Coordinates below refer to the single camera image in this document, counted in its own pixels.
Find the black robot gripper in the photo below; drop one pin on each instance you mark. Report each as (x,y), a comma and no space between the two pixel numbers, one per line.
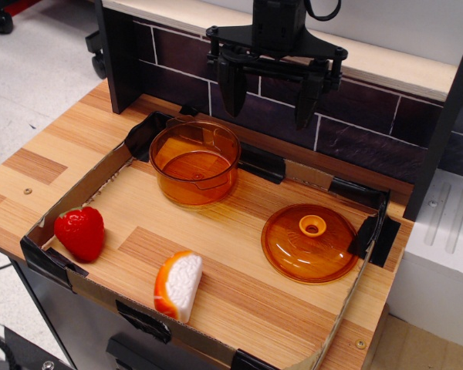
(276,44)

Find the salmon sushi toy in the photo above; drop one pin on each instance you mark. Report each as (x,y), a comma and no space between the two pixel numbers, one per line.
(176,285)

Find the orange transparent plastic pot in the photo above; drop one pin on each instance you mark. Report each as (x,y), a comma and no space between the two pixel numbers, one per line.
(196,161)

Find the cardboard fence with black tape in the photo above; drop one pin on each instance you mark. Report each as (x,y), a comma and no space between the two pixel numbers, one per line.
(246,316)

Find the orange transparent pot lid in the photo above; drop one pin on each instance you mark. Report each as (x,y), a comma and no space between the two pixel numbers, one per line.
(310,244)

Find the brick pattern back panel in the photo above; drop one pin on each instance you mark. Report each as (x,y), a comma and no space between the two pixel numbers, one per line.
(374,128)

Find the black chair caster wheel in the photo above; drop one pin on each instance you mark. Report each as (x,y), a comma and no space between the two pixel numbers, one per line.
(94,46)

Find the red plastic strawberry toy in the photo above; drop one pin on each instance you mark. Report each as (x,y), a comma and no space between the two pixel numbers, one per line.
(81,231)

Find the white grooved side unit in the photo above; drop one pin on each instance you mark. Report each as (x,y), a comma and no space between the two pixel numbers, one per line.
(428,289)

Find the black caster wheel far left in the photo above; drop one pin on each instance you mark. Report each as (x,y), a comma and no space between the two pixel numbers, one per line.
(6,23)

